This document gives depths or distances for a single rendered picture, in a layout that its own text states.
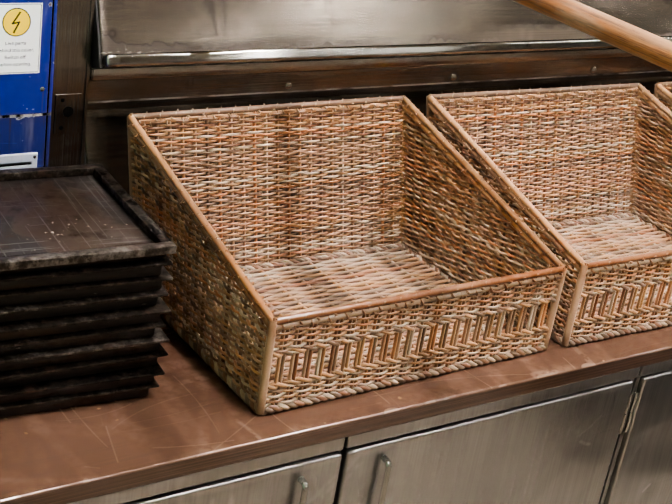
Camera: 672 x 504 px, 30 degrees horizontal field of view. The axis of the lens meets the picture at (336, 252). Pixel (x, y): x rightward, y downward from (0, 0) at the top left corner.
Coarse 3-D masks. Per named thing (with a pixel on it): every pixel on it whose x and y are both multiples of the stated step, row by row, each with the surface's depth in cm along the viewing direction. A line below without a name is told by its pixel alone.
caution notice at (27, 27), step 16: (0, 16) 177; (16, 16) 178; (32, 16) 180; (0, 32) 178; (16, 32) 179; (32, 32) 181; (0, 48) 179; (16, 48) 180; (32, 48) 182; (0, 64) 180; (16, 64) 182; (32, 64) 183
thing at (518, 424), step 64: (192, 384) 178; (448, 384) 189; (512, 384) 192; (576, 384) 203; (640, 384) 214; (0, 448) 158; (64, 448) 160; (128, 448) 162; (192, 448) 164; (256, 448) 168; (320, 448) 176; (384, 448) 183; (448, 448) 192; (512, 448) 201; (576, 448) 211; (640, 448) 222
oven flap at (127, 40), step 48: (144, 0) 192; (192, 0) 197; (240, 0) 202; (288, 0) 206; (336, 0) 212; (384, 0) 217; (432, 0) 223; (480, 0) 229; (576, 0) 242; (624, 0) 250; (144, 48) 193; (192, 48) 198; (240, 48) 202; (288, 48) 205; (336, 48) 210; (384, 48) 216; (432, 48) 221; (480, 48) 227; (528, 48) 234; (576, 48) 241
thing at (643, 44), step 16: (512, 0) 159; (528, 0) 155; (544, 0) 153; (560, 0) 152; (560, 16) 151; (576, 16) 149; (592, 16) 147; (608, 16) 146; (592, 32) 147; (608, 32) 145; (624, 32) 143; (640, 32) 142; (624, 48) 144; (640, 48) 141; (656, 48) 140; (656, 64) 140
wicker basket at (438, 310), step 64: (128, 128) 195; (192, 128) 201; (256, 128) 209; (320, 128) 216; (384, 128) 224; (192, 192) 204; (256, 192) 210; (320, 192) 218; (448, 192) 217; (192, 256) 183; (256, 256) 213; (320, 256) 220; (384, 256) 225; (512, 256) 206; (192, 320) 186; (256, 320) 171; (320, 320) 171; (384, 320) 179; (448, 320) 186; (512, 320) 195; (256, 384) 172; (320, 384) 177; (384, 384) 185
